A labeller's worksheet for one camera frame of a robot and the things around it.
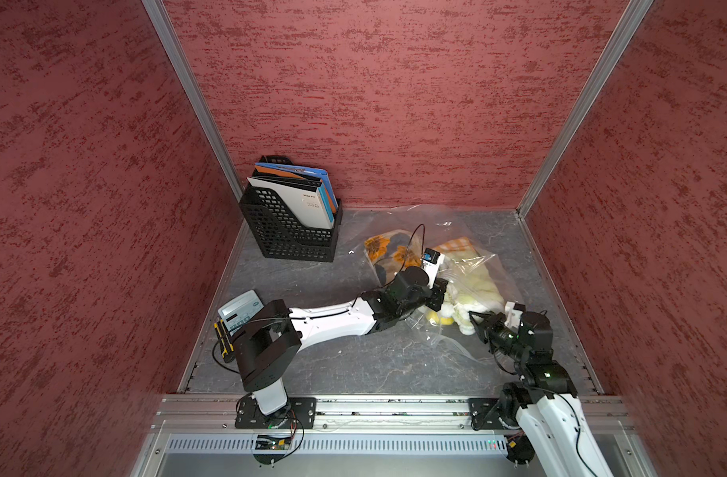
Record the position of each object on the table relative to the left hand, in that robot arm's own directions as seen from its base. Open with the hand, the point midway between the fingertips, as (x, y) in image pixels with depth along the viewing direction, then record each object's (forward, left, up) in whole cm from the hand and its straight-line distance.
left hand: (446, 286), depth 78 cm
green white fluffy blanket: (+4, -9, -7) cm, 12 cm away
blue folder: (+33, +35, +6) cm, 49 cm away
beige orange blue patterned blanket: (+19, +12, -9) cm, 24 cm away
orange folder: (+35, +50, +10) cm, 62 cm away
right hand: (-6, -5, -8) cm, 11 cm away
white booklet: (+26, +41, +5) cm, 49 cm away
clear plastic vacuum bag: (+39, -3, -20) cm, 44 cm away
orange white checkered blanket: (+25, -10, -14) cm, 30 cm away
